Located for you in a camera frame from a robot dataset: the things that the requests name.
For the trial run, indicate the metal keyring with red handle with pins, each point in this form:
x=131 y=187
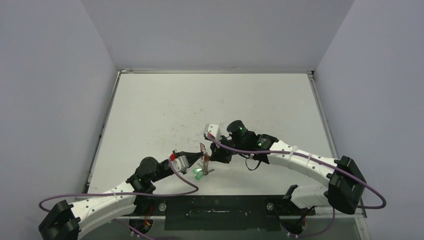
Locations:
x=205 y=167

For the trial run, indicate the key with red tag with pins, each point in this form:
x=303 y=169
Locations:
x=206 y=159

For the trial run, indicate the key with green tag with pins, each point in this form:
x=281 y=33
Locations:
x=197 y=170
x=199 y=176

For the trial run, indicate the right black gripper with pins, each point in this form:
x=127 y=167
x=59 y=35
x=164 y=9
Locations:
x=216 y=153

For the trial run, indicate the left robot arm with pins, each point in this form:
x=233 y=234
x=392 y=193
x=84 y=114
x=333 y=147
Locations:
x=72 y=221

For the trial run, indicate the aluminium front rail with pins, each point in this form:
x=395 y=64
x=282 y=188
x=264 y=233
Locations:
x=320 y=212

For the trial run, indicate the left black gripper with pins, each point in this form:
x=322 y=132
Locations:
x=190 y=156

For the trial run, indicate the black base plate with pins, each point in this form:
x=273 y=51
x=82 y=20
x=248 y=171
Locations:
x=264 y=217

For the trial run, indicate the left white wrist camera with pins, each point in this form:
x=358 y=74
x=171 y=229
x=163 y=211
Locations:
x=179 y=161

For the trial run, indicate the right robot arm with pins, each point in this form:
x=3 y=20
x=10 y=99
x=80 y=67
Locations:
x=339 y=181

